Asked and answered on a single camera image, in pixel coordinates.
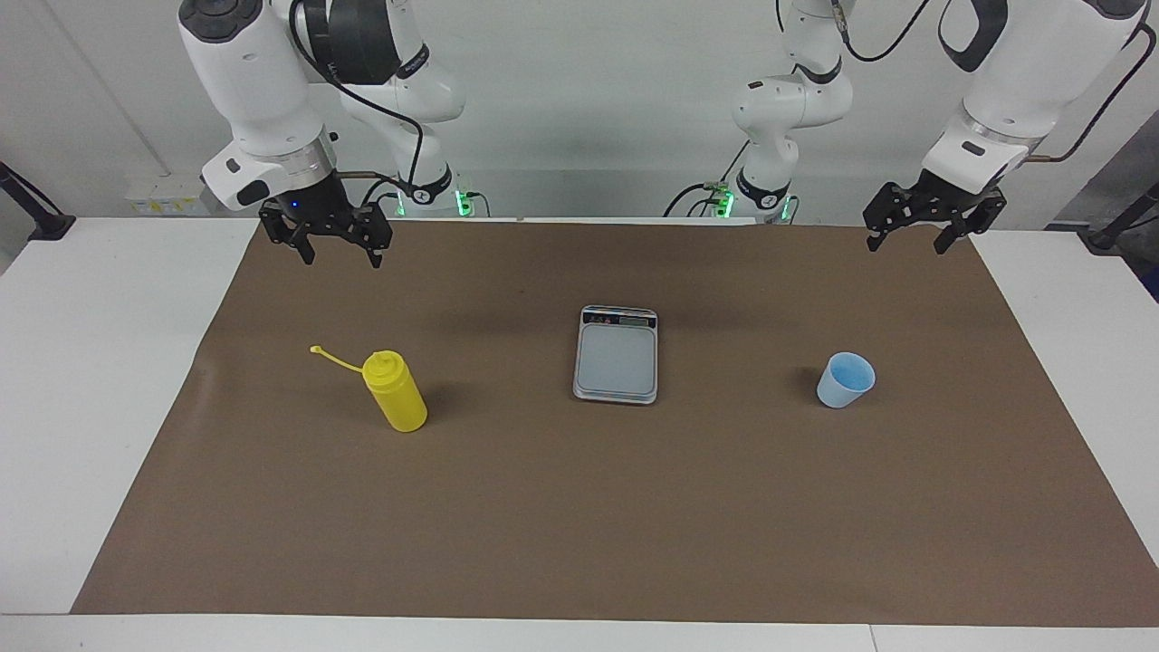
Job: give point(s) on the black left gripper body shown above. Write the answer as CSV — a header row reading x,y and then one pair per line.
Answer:
x,y
942,199

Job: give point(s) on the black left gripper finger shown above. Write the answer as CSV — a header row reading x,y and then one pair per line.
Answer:
x,y
982,213
892,208

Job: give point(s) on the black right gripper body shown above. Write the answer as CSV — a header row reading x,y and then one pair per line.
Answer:
x,y
317,208

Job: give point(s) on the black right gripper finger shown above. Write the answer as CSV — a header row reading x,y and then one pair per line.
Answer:
x,y
376,231
288,228

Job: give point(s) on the yellow squeeze bottle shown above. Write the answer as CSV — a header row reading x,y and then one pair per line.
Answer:
x,y
398,398

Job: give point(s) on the light blue plastic cup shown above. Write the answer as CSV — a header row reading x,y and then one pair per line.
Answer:
x,y
842,385

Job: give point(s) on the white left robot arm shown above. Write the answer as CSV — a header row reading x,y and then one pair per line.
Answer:
x,y
1023,81

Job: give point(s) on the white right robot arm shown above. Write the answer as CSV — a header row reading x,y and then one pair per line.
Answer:
x,y
253,81

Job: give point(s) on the silver digital kitchen scale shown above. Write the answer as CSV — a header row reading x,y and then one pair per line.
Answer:
x,y
616,362

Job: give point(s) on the black clamp stand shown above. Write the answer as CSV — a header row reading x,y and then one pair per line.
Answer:
x,y
1105,237
50,225

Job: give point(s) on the dark blue object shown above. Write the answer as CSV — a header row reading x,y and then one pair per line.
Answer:
x,y
1154,285

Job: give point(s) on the brown paper table mat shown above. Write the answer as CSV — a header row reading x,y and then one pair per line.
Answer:
x,y
579,507

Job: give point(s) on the white wall outlet box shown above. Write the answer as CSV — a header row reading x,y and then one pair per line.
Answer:
x,y
167,195

